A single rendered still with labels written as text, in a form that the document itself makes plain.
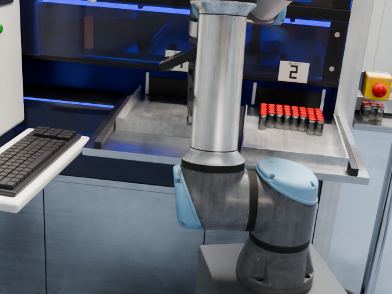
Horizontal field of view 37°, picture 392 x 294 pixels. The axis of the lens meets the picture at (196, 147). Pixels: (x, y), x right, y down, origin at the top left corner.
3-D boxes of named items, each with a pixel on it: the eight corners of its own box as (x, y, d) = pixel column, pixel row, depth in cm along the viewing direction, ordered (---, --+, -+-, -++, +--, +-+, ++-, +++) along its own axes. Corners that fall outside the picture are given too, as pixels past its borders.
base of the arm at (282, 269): (325, 295, 111) (333, 249, 107) (248, 300, 107) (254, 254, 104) (296, 251, 124) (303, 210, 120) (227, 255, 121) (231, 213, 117)
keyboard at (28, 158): (37, 131, 173) (37, 123, 172) (81, 137, 171) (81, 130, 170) (-41, 188, 137) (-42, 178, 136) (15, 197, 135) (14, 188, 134)
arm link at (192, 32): (187, 21, 148) (191, 17, 156) (186, 39, 150) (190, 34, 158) (217, 24, 148) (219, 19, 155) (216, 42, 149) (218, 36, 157)
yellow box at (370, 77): (360, 92, 180) (364, 69, 177) (384, 94, 180) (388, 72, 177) (364, 100, 173) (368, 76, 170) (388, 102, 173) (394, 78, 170)
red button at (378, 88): (370, 94, 174) (372, 80, 172) (383, 95, 173) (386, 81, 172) (372, 97, 170) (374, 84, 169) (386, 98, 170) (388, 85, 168)
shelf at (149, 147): (124, 98, 190) (124, 93, 190) (343, 120, 185) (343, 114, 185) (82, 154, 146) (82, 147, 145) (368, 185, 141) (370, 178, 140)
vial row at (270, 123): (258, 124, 169) (259, 109, 168) (321, 131, 168) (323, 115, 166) (258, 127, 167) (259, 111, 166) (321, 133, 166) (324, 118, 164)
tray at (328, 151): (245, 115, 176) (246, 104, 175) (332, 125, 174) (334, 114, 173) (240, 159, 145) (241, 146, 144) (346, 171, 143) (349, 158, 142)
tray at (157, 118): (139, 94, 189) (140, 83, 188) (220, 102, 187) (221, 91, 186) (115, 130, 158) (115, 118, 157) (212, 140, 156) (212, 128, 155)
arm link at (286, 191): (318, 248, 107) (330, 181, 102) (245, 246, 106) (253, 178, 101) (304, 216, 118) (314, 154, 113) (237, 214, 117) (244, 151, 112)
